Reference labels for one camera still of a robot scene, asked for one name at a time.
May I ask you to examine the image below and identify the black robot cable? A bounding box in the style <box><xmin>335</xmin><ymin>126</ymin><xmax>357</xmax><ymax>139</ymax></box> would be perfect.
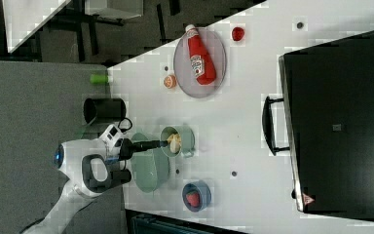
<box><xmin>118</xmin><ymin>117</ymin><xmax>134</xmax><ymax>134</ymax></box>

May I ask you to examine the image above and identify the black oven handle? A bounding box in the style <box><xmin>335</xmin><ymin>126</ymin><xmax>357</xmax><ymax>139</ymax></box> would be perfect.
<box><xmin>262</xmin><ymin>97</ymin><xmax>290</xmax><ymax>156</ymax></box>

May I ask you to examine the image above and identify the black round pot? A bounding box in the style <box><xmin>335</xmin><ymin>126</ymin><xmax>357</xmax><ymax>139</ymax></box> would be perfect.
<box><xmin>83</xmin><ymin>98</ymin><xmax>127</xmax><ymax>124</ymax></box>

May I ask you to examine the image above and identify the grey plate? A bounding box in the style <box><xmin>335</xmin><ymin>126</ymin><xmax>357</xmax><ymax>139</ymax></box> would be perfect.
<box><xmin>173</xmin><ymin>24</ymin><xmax>226</xmax><ymax>98</ymax></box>

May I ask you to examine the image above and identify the black oven appliance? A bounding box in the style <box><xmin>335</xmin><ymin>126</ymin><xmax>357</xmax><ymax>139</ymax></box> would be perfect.
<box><xmin>279</xmin><ymin>30</ymin><xmax>374</xmax><ymax>221</ymax></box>

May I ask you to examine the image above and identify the green mug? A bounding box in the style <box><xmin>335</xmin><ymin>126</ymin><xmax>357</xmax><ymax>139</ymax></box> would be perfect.
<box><xmin>161</xmin><ymin>125</ymin><xmax>195</xmax><ymax>158</ymax></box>

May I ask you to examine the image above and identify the green spatula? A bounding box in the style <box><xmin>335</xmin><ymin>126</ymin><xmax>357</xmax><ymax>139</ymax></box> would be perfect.
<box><xmin>90</xmin><ymin>74</ymin><xmax>111</xmax><ymax>85</ymax></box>

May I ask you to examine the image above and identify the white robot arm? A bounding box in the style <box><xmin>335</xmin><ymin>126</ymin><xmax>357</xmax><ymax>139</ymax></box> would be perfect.
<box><xmin>19</xmin><ymin>138</ymin><xmax>168</xmax><ymax>234</ymax></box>

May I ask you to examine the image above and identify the black cylinder cup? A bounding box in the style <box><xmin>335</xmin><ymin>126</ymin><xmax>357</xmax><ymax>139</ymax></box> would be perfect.
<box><xmin>110</xmin><ymin>169</ymin><xmax>131</xmax><ymax>188</ymax></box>

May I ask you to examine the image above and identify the red toy strawberry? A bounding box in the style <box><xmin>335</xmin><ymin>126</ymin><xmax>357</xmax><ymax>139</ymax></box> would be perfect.
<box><xmin>186</xmin><ymin>191</ymin><xmax>201</xmax><ymax>208</ymax></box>

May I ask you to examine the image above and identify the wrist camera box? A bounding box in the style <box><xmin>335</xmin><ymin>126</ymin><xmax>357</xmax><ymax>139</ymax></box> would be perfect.
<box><xmin>99</xmin><ymin>124</ymin><xmax>122</xmax><ymax>147</ymax></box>

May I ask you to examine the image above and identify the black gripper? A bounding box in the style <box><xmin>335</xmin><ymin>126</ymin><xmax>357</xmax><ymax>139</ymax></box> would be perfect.
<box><xmin>119</xmin><ymin>138</ymin><xmax>168</xmax><ymax>161</ymax></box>

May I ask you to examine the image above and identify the blue bowl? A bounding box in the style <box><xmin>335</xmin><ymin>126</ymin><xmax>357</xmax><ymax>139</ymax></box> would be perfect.
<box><xmin>182</xmin><ymin>180</ymin><xmax>212</xmax><ymax>213</ymax></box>

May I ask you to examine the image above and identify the orange slice toy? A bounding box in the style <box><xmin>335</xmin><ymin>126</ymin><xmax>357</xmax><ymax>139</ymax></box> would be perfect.
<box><xmin>164</xmin><ymin>75</ymin><xmax>176</xmax><ymax>89</ymax></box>

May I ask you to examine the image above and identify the green colander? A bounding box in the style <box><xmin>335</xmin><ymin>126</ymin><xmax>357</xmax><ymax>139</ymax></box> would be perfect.
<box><xmin>131</xmin><ymin>148</ymin><xmax>169</xmax><ymax>193</ymax></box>

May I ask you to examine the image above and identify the yellow plush banana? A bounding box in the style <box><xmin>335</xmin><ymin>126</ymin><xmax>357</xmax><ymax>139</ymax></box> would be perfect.
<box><xmin>167</xmin><ymin>134</ymin><xmax>181</xmax><ymax>154</ymax></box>

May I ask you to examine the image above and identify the red ketchup bottle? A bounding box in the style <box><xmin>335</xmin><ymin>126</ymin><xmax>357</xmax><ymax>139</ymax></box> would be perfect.
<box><xmin>185</xmin><ymin>24</ymin><xmax>216</xmax><ymax>85</ymax></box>

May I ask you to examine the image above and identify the red toy apple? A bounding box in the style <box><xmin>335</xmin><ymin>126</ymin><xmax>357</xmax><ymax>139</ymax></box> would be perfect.
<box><xmin>232</xmin><ymin>27</ymin><xmax>244</xmax><ymax>41</ymax></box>

